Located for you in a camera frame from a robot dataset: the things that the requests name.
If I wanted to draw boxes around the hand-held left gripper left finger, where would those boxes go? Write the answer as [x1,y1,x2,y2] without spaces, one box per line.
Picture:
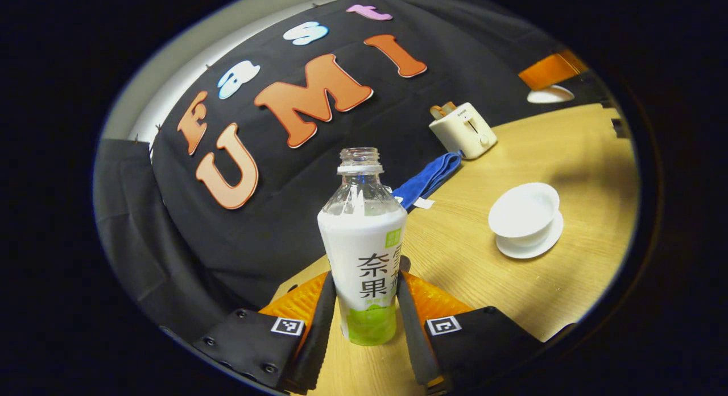
[191,271,337,394]

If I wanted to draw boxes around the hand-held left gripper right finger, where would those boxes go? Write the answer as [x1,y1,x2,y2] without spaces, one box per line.
[396,270,544,394]

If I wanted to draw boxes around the white teacup lid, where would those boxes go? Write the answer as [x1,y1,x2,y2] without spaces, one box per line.
[527,85,576,104]

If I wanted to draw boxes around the clear water bottle green label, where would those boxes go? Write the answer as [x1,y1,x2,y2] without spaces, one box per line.
[317,147,408,347]

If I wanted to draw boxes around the white teacup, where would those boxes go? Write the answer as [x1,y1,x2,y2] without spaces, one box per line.
[488,183,561,240]

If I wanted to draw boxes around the cream toaster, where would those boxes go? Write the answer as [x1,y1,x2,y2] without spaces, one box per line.
[428,102,498,160]

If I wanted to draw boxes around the black backdrop cloth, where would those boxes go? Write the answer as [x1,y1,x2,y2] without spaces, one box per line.
[93,0,612,343]

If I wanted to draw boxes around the blue folded towel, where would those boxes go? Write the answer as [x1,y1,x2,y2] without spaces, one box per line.
[391,151,463,211]

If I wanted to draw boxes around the white saucer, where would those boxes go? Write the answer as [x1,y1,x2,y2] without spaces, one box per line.
[496,211,565,259]

